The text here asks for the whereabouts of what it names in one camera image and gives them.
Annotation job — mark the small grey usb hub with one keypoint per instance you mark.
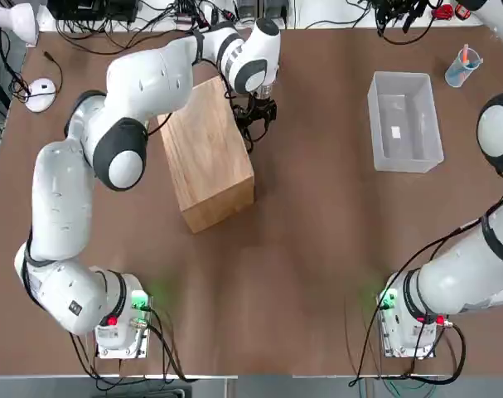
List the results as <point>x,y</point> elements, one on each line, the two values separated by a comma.
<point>183,18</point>

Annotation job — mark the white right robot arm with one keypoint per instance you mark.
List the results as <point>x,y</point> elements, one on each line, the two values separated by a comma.
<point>454,282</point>

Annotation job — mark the white desk lamp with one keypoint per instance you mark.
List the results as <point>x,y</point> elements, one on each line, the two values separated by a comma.
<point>40,95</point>

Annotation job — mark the blue marker pen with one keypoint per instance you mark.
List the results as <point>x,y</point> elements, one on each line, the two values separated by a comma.
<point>475,63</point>

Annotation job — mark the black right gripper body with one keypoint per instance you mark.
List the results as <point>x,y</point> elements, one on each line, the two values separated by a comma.
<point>400,3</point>

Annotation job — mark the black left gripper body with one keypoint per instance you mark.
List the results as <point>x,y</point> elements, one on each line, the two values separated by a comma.
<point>262,104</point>

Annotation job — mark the dark red toy car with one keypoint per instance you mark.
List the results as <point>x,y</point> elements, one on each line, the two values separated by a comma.
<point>443,12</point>

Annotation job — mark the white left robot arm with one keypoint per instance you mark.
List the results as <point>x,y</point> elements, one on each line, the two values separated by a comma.
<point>60,199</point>

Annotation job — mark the black power supply unit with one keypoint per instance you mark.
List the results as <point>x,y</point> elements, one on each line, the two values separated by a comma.
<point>276,8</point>
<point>247,8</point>

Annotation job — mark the black electronics box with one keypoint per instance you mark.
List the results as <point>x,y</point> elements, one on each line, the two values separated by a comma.
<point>93,8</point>

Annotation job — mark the orange marker pen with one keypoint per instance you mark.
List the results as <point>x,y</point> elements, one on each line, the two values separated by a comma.
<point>465,54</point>

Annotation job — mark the light wooden drawer cabinet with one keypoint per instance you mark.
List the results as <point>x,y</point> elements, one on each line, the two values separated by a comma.
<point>205,157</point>

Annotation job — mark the clear plastic cup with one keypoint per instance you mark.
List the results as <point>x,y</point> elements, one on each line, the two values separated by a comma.
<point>456,76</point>

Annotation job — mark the clear plastic box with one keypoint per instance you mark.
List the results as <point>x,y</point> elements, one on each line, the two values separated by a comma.
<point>408,108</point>

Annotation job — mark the white square sticker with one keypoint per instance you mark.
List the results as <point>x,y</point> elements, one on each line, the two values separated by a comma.
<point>396,132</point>

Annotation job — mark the aluminium frame post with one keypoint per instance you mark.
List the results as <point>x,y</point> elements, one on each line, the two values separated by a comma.
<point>258,16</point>

